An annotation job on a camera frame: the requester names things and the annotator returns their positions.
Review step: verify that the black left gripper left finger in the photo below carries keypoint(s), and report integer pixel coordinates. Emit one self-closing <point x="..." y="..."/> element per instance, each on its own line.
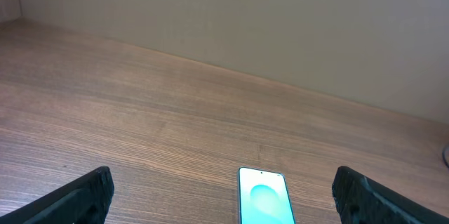
<point x="84" y="200"/>

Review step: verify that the teal screen smartphone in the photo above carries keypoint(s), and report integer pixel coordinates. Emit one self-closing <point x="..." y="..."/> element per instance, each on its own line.
<point x="263" y="197"/>

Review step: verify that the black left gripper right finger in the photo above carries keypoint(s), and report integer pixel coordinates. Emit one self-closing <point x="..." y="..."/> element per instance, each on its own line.
<point x="360" y="200"/>

